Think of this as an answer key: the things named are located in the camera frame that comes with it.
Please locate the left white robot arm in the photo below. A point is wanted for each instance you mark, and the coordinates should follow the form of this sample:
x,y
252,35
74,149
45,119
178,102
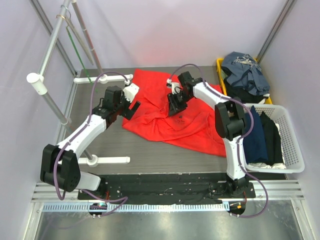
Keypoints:
x,y
60,167

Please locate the grey clothes hanger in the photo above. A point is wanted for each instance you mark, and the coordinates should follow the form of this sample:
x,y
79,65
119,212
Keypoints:
x,y
79,39

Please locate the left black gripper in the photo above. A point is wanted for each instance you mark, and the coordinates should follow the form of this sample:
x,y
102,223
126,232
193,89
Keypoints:
x,y
128,113

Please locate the yellow plastic tray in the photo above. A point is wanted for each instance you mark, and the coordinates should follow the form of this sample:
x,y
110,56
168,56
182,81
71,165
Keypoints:
x,y
220,77

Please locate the red tank top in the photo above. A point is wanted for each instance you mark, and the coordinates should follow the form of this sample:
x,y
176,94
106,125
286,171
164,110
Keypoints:
x,y
193,129

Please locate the blue grey garment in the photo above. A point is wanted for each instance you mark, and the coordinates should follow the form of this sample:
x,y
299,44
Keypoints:
x,y
243,72

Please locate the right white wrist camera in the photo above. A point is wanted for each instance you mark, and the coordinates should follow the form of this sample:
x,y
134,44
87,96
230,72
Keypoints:
x,y
174,86

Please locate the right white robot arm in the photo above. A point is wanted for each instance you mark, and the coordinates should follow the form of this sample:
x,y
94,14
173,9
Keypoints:
x,y
229,118

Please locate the white slotted cable duct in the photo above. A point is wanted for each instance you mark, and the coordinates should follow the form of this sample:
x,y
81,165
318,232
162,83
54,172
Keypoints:
x,y
139,208

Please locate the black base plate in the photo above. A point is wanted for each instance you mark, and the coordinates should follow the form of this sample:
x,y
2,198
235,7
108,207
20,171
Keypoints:
x,y
174,188

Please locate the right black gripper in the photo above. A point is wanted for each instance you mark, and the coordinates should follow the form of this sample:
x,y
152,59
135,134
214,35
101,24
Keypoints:
x,y
176,100

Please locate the green clothes hanger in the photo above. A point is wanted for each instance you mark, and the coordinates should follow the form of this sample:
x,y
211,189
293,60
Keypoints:
x,y
78,55

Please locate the navy garment in basket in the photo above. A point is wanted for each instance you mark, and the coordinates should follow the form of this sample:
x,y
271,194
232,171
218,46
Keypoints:
x,y
254,144

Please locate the white plastic laundry basket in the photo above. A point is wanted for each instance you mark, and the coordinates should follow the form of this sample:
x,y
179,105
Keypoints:
x,y
292,156

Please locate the black garment in tray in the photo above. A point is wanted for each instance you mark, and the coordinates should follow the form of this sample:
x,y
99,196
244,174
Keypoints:
x,y
243,95

